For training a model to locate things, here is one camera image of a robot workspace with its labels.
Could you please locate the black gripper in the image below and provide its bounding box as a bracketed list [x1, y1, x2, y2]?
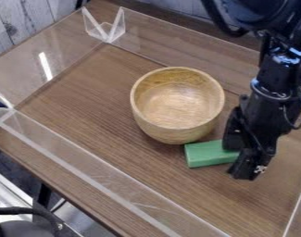
[223, 79, 301, 181]

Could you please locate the green rectangular block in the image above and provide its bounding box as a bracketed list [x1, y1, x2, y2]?
[184, 140, 240, 168]

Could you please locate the brown wooden bowl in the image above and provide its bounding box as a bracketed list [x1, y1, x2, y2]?
[131, 67, 227, 144]

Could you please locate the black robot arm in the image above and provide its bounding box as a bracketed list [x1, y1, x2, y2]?
[201, 0, 301, 181]

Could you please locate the black table leg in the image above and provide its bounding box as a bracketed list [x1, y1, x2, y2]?
[38, 184, 53, 208]

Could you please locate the grey metal base plate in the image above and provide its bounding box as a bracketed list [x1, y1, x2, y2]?
[56, 214, 85, 237]

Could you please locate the clear acrylic front wall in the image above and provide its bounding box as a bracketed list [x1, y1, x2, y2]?
[0, 100, 229, 237]

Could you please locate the clear acrylic corner bracket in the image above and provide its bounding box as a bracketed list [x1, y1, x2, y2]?
[82, 7, 127, 44]

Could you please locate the black cable bottom left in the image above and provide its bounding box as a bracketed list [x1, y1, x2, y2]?
[0, 206, 61, 237]

